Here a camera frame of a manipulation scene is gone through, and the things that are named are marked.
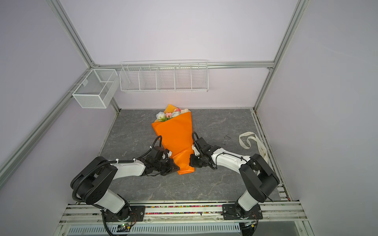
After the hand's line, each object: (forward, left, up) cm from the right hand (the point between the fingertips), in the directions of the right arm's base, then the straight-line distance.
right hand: (190, 165), depth 87 cm
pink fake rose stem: (+46, +11, +1) cm, 47 cm away
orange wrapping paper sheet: (+26, +11, -5) cm, 29 cm away
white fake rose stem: (+37, +22, +3) cm, 43 cm away
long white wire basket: (+59, +3, +23) cm, 64 cm away
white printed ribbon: (+14, -47, -4) cm, 50 cm away
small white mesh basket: (+44, +63, +23) cm, 81 cm away
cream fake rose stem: (+43, +6, +2) cm, 44 cm away
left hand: (-3, +6, -1) cm, 7 cm away
